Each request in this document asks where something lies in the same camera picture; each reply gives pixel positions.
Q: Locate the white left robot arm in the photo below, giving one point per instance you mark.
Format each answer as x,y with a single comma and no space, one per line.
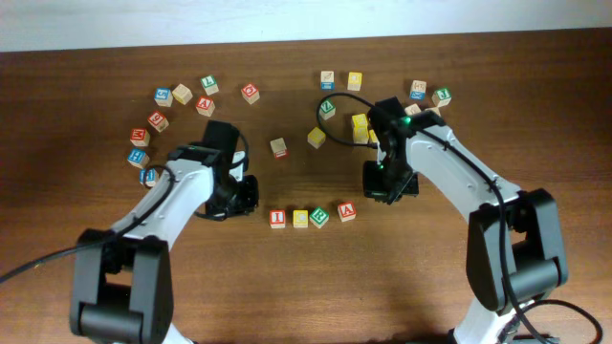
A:
122,288

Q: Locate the yellow letter C block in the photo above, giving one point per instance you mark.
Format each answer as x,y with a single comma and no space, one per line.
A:
300,218

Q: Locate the yellow block mid centre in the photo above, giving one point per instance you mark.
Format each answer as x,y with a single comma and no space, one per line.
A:
316,137

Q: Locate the red number 6 block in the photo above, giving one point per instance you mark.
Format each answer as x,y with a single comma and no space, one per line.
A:
158,121

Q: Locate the blue letter H block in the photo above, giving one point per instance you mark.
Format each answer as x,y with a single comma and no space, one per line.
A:
148,177

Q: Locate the red letter M block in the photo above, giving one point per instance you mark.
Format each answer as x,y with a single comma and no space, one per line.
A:
140,137

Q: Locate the red letter a block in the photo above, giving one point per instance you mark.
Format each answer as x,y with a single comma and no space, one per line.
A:
347,211
205,106

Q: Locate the plain wooden block top left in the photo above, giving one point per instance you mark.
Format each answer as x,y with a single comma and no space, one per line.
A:
182,94

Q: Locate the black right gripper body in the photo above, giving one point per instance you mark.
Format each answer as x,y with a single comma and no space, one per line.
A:
388,179

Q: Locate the green letter J block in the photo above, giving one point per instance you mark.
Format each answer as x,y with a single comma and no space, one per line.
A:
441,97

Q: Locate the wooden block green side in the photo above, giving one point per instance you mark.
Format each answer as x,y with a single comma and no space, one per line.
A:
434,110

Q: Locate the wooden H block blue side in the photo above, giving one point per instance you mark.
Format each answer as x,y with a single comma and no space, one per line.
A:
417,90

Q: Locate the green letter Z block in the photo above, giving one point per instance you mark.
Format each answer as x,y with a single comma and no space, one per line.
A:
327,109

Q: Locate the blue letter G block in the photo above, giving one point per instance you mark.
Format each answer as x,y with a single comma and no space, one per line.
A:
163,97

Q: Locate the yellow block upper centre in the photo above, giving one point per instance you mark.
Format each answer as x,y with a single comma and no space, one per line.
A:
359,120

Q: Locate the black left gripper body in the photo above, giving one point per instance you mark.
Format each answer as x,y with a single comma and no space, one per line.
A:
232,199

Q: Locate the yellow block right cluster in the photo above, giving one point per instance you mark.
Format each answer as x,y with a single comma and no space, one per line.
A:
373,137

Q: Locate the red letter I block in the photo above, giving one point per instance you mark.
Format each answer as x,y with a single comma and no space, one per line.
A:
277,218

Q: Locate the green letter R block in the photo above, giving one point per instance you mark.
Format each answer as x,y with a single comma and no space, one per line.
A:
319,217

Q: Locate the red letter Q block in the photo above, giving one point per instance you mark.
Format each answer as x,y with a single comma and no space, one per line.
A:
250,93

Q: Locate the yellow block top row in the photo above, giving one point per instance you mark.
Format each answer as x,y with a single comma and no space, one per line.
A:
354,81

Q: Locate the green letter L block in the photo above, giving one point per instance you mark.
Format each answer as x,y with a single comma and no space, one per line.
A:
210,85

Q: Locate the wooden block blue edge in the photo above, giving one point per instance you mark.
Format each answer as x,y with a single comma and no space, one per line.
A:
413,109

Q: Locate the yellow block lower centre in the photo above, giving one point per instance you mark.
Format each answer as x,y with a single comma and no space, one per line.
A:
360,135

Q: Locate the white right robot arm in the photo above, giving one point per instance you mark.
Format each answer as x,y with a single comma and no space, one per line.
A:
515,255

